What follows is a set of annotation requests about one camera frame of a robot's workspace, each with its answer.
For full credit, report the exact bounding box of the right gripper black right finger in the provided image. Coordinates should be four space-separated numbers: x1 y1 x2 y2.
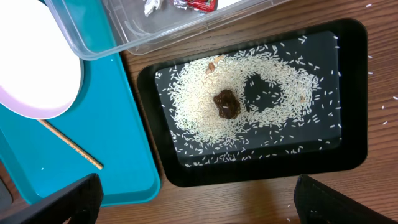
294 175 397 224

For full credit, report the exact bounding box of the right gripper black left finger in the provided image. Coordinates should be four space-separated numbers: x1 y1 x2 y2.
1 173 104 224

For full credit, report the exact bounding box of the white rice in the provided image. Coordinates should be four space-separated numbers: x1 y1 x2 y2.
155 42 334 162

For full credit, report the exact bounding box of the brown food scrap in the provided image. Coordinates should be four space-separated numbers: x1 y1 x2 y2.
213 89 241 119

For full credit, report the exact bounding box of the large pink plate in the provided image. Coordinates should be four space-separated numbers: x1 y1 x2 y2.
1 0 83 119

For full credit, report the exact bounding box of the white tissue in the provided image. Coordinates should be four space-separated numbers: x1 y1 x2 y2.
144 0 163 17

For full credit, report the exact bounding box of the red snack wrapper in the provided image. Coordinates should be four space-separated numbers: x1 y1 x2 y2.
171 0 218 13

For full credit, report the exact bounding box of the black waste tray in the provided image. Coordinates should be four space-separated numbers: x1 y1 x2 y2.
134 19 368 187

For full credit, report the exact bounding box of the clear plastic waste bin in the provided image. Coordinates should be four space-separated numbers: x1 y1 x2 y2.
44 0 286 60

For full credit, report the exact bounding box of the teal plastic tray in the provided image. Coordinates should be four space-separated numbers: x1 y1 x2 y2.
1 53 161 206

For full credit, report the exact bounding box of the wooden chopstick upper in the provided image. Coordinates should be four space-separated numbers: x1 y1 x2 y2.
37 119 104 170

